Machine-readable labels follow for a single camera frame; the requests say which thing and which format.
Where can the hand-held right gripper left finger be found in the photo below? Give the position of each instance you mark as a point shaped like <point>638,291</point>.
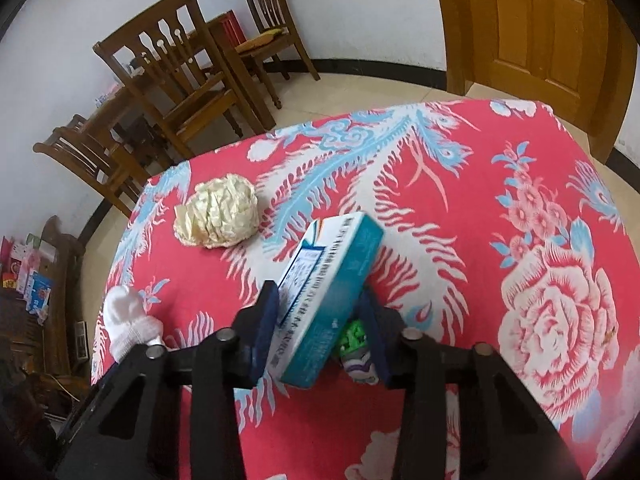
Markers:
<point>264,325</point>

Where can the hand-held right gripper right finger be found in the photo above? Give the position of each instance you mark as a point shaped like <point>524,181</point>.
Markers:
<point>375,330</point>

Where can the white and teal box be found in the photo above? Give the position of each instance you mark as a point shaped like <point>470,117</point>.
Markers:
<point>330,300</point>

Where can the green and white small toy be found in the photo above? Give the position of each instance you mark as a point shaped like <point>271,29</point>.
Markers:
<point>352,350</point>

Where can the crumpled cream paper ball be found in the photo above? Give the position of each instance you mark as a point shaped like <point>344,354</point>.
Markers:
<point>220,210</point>

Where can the white sock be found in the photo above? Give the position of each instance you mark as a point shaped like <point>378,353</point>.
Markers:
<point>125,320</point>

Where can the red floral tablecloth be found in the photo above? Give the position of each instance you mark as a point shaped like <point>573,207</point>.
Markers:
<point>450,210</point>

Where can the wooden bench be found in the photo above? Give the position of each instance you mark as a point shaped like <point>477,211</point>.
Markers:
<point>55,310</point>

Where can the pile of colourful packets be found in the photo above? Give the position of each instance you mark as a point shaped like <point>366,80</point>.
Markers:
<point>30,280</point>

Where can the wooden armchair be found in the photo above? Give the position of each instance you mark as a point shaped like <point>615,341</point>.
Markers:
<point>85,160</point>

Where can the wooden dining table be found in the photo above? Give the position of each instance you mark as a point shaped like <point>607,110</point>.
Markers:
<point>120,105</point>

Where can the large wooden slat chair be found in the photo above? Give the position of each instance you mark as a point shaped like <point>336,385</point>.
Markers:
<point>180,75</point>

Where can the yellow seat cushion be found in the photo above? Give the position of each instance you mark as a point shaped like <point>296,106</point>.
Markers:
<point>260,39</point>

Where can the wooden chair with cushion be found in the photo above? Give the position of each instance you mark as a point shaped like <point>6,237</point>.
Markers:
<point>272,25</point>

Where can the wooden panel door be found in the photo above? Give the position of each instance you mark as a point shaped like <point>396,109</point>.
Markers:
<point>540,25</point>

